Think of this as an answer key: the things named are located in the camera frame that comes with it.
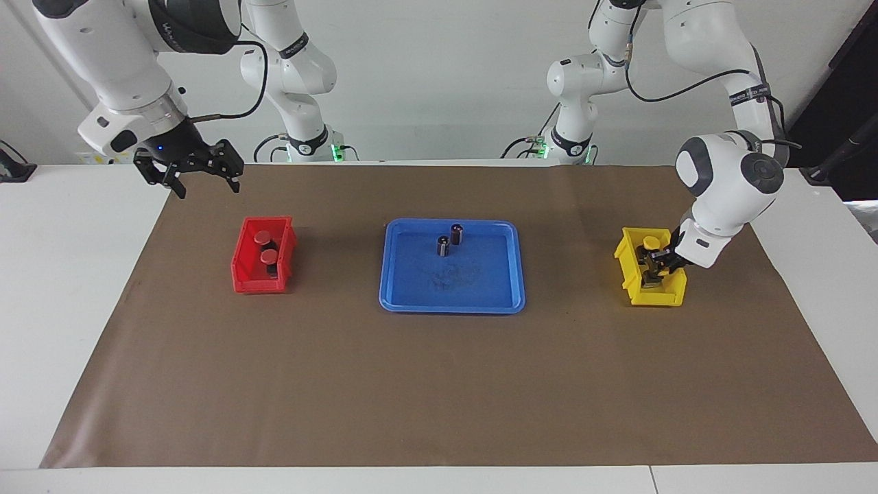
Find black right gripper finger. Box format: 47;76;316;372
206;139;245;193
134;156;187;200

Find yellow plastic storage bin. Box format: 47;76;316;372
614;227;687;307

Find red plastic storage bin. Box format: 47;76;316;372
230;216;298;295

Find black stand base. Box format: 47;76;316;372
0;141;38;183

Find blue plastic tray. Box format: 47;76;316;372
379;218;527;315

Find black tripod stand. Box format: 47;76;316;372
799;113;878;186

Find black side panel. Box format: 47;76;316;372
782;0;878;203

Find brown paper table mat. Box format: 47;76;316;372
40;163;878;469

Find black base cable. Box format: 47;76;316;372
254;134;289;163
501;103;560;160

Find white wall socket box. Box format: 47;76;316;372
75;148;138;165

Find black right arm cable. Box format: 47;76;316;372
189;40;270;124

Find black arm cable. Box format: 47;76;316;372
189;40;270;124
623;38;803;150

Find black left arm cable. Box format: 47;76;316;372
623;38;803;150

